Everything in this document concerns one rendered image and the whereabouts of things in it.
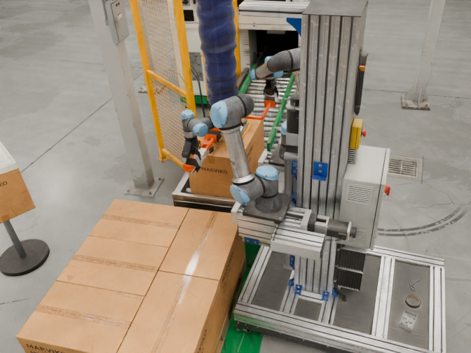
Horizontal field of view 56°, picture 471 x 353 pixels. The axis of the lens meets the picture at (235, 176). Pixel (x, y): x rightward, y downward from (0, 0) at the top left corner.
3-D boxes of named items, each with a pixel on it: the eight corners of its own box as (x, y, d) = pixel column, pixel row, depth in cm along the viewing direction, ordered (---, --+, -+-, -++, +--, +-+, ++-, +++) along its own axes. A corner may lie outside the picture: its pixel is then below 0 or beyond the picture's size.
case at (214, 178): (219, 153, 373) (214, 111, 349) (264, 159, 362) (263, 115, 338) (191, 197, 328) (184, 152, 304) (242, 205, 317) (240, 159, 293)
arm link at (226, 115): (268, 197, 227) (244, 94, 207) (244, 209, 220) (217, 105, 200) (254, 192, 237) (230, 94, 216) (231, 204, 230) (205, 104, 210)
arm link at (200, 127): (213, 120, 243) (202, 113, 250) (196, 127, 238) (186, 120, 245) (214, 133, 247) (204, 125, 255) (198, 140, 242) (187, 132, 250)
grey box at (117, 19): (125, 34, 351) (116, -4, 333) (130, 35, 350) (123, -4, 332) (113, 43, 336) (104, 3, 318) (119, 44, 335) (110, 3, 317)
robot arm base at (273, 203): (284, 197, 245) (284, 183, 239) (277, 215, 234) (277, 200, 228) (258, 192, 250) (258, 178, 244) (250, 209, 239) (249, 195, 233)
